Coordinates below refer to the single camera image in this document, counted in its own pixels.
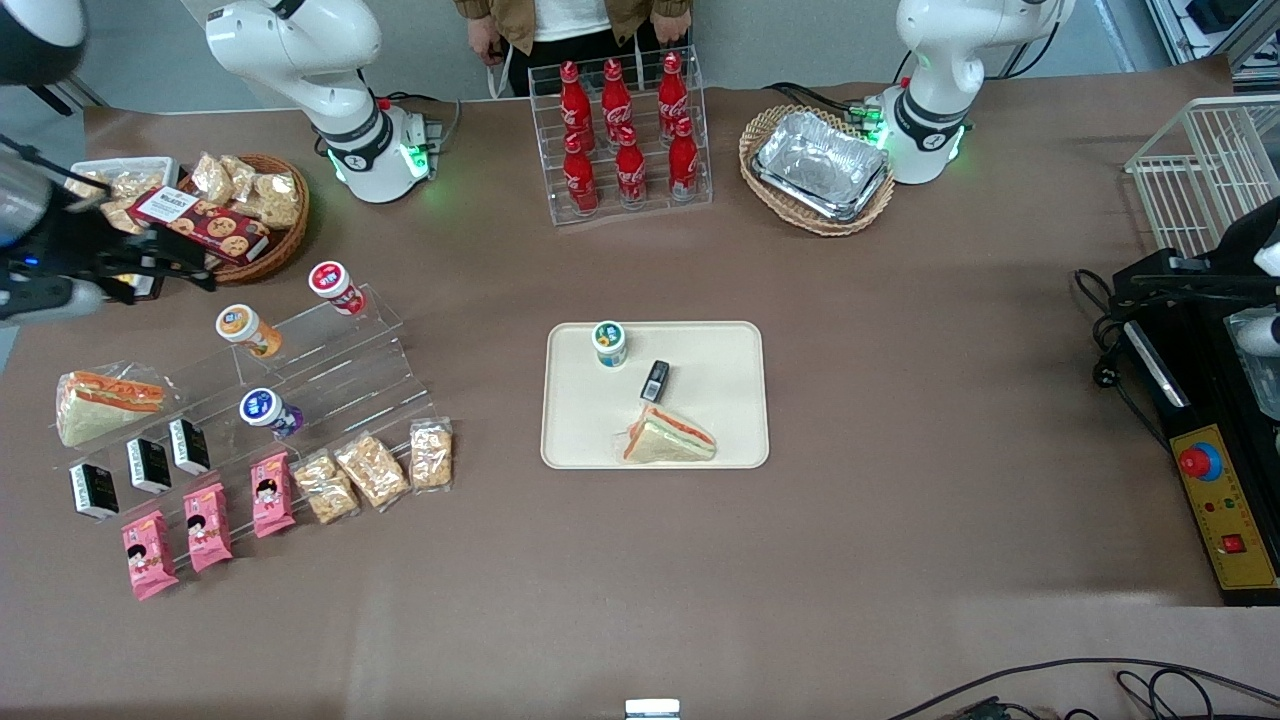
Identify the person right hand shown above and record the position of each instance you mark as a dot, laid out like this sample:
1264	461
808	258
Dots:
487	45

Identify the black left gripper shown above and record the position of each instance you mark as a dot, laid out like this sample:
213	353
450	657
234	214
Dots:
1232	266

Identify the red cola bottle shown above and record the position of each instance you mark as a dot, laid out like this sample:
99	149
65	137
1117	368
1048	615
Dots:
683	162
580	180
630	172
616	98
672	92
574	100

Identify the cream plastic tray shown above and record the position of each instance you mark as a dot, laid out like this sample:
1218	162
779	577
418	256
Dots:
600	420

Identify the red gum bottle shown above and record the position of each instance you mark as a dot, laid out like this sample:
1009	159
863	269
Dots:
335	283

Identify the green gum bottle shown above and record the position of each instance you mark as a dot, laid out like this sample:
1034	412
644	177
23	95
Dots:
609	345

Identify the small black box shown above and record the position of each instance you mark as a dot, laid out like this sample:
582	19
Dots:
149	465
189	446
93	490
655	380

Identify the brown sleeved left forearm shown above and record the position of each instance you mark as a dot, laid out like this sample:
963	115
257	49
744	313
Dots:
670	6

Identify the aluminium frame shelf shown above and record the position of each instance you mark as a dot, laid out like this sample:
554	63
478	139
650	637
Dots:
1210	30

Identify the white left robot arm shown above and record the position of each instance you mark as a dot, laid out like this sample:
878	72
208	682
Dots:
940	50

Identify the person left hand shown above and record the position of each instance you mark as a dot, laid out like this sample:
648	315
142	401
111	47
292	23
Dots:
672	28

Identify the black yellow control box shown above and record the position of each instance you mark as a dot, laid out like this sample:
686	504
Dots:
1230	520

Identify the orange gum bottle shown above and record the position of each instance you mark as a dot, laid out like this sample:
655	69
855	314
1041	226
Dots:
245	328

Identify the clear acrylic bottle rack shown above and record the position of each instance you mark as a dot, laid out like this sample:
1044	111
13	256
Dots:
650	205

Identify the blue gum bottle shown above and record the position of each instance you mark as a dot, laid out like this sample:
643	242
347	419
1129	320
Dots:
265	410

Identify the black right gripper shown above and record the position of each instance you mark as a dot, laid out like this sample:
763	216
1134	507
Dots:
68	250

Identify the clear peanut brittle pack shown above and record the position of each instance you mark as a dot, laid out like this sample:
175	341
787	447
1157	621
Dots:
372	470
431	455
325	488

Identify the wrapped triangle sandwich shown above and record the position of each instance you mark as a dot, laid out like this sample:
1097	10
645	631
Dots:
100	410

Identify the clear acrylic stepped stand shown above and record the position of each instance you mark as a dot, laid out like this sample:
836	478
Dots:
340	345

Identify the white plastic bin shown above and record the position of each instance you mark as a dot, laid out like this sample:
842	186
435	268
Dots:
150	165

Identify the red cookie box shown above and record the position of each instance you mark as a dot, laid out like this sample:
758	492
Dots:
215	225

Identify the wrapped sandwich on tray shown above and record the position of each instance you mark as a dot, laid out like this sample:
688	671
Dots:
670	440

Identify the light wicker basket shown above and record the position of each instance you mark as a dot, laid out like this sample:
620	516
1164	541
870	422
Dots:
765	195

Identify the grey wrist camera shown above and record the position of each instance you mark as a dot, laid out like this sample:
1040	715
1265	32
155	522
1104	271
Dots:
50	298
1258	335

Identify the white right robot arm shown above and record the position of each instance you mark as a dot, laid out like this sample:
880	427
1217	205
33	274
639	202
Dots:
300	50

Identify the dark wicker basket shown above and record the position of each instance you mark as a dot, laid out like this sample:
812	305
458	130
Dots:
285	245

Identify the stacked aluminium foil trays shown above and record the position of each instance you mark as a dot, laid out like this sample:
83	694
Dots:
820	165

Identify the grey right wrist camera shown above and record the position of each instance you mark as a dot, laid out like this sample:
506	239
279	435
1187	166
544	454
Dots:
50	298

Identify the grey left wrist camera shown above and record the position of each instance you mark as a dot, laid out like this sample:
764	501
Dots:
1258	335

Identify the clear cracker snack bag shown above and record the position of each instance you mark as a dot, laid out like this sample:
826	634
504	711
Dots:
242	178
212	178
92	183
278	200
130	187
120	218

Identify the small silver device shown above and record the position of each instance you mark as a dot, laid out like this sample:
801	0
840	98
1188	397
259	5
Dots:
652	710

